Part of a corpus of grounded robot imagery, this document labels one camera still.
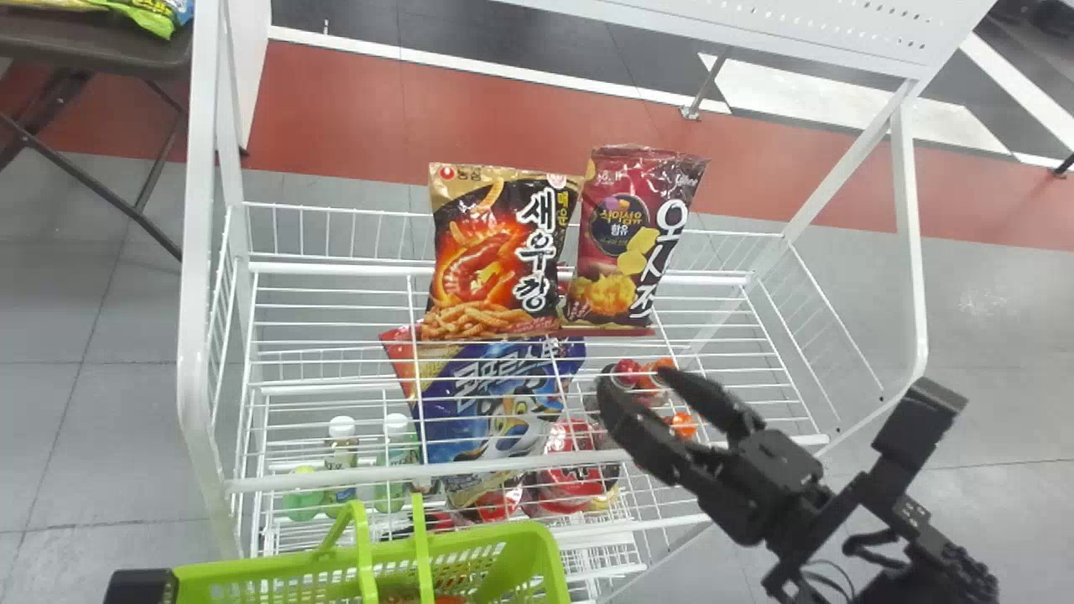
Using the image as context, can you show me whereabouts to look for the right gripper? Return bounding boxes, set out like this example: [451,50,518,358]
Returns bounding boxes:
[595,367,829,548]

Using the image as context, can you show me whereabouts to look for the orange can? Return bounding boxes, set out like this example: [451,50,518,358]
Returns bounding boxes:
[644,358,679,397]

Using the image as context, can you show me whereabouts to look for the red noodle cup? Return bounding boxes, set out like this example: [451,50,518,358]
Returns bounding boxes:
[524,419,623,517]

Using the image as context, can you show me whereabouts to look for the blue snack packet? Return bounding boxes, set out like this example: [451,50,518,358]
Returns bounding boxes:
[378,325,588,511]

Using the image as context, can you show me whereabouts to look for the dark red snack packet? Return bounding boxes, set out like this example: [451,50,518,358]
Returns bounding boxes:
[560,144,711,337]

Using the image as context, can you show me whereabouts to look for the orange black snack packet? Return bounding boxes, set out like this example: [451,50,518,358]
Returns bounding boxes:
[418,161,587,341]

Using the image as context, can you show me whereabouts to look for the green basket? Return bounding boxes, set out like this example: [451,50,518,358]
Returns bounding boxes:
[171,493,572,604]

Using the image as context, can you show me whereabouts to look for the green bottle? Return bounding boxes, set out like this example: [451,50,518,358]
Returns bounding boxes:
[375,412,420,514]
[324,415,362,518]
[283,466,326,523]

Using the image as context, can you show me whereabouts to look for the green snack packet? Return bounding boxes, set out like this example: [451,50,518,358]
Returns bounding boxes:
[84,0,196,40]

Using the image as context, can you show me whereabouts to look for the dark side table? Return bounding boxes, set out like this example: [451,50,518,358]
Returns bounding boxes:
[0,0,196,263]

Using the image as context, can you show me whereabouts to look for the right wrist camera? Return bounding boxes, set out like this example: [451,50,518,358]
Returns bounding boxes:
[847,377,971,523]

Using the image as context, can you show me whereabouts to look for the white wire rack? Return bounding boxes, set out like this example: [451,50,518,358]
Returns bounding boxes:
[175,0,999,604]

